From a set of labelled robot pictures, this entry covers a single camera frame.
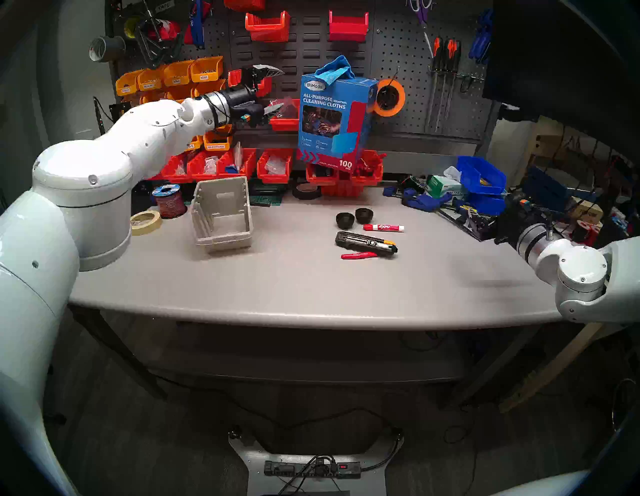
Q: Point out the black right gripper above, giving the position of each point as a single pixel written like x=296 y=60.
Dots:
x=522 y=220

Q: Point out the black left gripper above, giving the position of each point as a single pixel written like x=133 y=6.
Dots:
x=245 y=102

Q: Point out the blue cleaning cloths box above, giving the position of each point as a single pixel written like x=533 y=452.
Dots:
x=325 y=125

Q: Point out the red Expo marker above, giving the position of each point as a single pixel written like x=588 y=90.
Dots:
x=384 y=228

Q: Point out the black round rubber cup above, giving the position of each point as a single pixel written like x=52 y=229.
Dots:
x=364 y=215
x=345 y=220

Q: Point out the black tool with yellow end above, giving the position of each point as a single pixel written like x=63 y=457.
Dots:
x=362 y=242

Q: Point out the red tool with black knobs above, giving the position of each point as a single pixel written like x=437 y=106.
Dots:
x=359 y=255

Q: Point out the beige plastic storage bin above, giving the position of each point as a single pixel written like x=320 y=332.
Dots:
x=225 y=240

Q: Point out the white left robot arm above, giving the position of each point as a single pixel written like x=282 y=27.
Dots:
x=90 y=200

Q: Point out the green white Kimtech wipes box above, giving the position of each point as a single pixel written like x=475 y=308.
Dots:
x=447 y=187

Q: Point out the brown cardboard box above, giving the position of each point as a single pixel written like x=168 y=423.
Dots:
x=587 y=212

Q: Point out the clear bag of parts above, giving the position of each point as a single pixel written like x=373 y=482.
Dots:
x=287 y=106

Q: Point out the blue plastic bin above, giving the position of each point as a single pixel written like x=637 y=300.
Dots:
x=481 y=175
x=492 y=205

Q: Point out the blue bar clamp yellow label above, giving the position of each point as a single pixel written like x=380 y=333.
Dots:
x=467 y=210

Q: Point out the dark grey pegboard panel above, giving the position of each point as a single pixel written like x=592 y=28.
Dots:
x=310 y=45

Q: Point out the orange bin labelled M3-4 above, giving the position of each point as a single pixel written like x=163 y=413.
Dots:
x=210 y=87

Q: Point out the blue microfibre cloth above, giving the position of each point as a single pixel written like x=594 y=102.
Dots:
x=335 y=69

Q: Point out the orange bin labelled M3X6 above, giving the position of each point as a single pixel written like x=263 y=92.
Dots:
x=206 y=72

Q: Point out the dark blue case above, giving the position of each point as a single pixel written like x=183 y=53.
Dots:
x=545 y=185

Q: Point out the clear bag with leaflet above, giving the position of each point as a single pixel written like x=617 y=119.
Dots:
x=238 y=154

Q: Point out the clear plastic parts bag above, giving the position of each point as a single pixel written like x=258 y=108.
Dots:
x=210 y=164
x=275 y=163

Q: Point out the orange bin labelled HEX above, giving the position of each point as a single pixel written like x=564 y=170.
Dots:
x=217 y=142

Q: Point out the red shelf bin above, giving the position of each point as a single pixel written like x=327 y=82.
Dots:
x=240 y=170
x=367 y=172
x=272 y=176
x=175 y=172
x=200 y=176
x=322 y=179

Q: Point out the orange bin labelled M4-6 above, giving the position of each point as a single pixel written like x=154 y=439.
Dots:
x=180 y=92

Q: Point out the orange bin labelled M2.5-5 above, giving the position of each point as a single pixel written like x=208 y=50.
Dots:
x=195 y=145

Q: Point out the dark grey C-clamp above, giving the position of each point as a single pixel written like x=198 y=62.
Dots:
x=172 y=50
x=145 y=50

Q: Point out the black tape roll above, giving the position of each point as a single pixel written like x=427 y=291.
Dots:
x=299 y=194

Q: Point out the green cutting mat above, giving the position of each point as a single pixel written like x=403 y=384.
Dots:
x=267 y=197

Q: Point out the orange bin labelled M4X4X6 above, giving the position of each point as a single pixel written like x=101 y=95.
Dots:
x=152 y=96

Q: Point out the red tape roll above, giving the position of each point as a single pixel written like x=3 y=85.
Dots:
x=167 y=30

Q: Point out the orange bin labelled M3X8 BAD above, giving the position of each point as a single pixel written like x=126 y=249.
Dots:
x=150 y=81

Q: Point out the stack of red bins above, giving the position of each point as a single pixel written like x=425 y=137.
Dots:
x=342 y=190

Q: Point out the orange tape roll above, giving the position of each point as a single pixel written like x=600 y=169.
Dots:
x=401 y=102

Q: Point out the orange bin labelled M3X5X4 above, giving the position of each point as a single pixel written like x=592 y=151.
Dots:
x=127 y=86

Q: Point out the black carabiner clip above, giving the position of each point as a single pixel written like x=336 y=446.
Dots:
x=461 y=84

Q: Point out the light wood side table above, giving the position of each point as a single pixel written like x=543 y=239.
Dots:
x=545 y=372

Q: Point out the black press stand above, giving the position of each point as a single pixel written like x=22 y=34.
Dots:
x=120 y=110

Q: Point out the yellow tape roll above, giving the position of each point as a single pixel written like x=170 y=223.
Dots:
x=127 y=29

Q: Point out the orange black screwdriver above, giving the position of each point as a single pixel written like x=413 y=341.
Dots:
x=450 y=52
x=438 y=50
x=458 y=54

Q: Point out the black soldering pen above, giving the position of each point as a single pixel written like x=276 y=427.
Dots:
x=99 y=115

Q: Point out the beige masking tape roll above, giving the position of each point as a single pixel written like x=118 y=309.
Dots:
x=147 y=227

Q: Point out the black monitor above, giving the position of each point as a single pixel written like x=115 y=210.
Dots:
x=565 y=60

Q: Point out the black power strip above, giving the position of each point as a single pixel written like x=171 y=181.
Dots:
x=312 y=469

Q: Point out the black table leg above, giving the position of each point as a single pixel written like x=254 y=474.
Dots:
x=135 y=365

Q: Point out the orange-red wall bin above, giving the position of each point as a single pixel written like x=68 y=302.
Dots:
x=267 y=27
x=235 y=79
x=245 y=4
x=287 y=124

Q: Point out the crimson wall bin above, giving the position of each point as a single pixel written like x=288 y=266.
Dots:
x=348 y=27

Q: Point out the black monitor mount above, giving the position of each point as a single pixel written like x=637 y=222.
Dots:
x=517 y=112

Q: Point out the grey duct tape roll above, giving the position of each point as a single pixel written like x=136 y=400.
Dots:
x=107 y=48

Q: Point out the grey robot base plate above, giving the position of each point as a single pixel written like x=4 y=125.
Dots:
x=252 y=477

